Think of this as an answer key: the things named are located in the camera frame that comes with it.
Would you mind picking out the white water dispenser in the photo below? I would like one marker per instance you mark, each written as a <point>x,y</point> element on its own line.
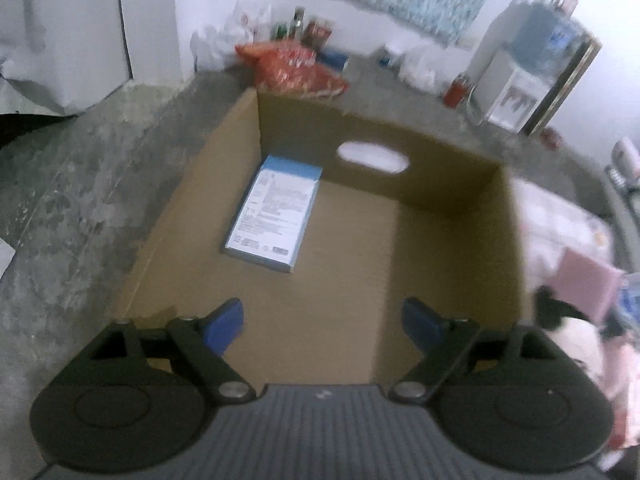
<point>505,85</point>

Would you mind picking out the white container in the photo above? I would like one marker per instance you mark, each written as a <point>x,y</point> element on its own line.
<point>390,56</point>

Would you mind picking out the brown cardboard box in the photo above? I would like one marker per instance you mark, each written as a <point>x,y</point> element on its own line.
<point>325,285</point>

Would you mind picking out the blue white flat box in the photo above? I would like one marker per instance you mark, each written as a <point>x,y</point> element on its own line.
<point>272,210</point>

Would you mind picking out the dark red small object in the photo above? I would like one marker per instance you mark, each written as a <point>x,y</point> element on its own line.
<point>551,138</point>

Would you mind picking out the red snack bag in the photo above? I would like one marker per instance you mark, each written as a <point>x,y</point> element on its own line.
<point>285,67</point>

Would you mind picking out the small bottle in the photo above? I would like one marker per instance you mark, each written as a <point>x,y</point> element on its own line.
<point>569,0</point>

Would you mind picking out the black white pillow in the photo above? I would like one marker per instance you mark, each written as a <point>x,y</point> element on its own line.
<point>625,157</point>

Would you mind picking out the floral folded board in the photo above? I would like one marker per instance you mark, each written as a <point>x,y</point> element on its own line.
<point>575,85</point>

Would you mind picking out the dark glass bottle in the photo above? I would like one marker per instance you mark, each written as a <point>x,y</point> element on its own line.
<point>297,22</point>

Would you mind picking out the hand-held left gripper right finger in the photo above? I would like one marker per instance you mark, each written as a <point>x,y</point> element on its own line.
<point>420,320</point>

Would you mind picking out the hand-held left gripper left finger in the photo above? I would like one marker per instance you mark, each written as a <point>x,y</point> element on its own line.
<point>225,327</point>

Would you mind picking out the white curtain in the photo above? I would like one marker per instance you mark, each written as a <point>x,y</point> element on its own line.
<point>60,25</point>
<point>5,260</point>

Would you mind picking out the blue water bottle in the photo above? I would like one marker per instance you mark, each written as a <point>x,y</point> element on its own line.
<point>545,35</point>

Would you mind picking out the white plastic bag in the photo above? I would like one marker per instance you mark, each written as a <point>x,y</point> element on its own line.
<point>220,35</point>
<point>422,67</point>

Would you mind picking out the red can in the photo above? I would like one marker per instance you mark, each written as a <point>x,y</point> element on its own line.
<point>456,91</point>

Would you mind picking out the blue packet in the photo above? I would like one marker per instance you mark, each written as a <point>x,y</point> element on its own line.
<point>334,60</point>

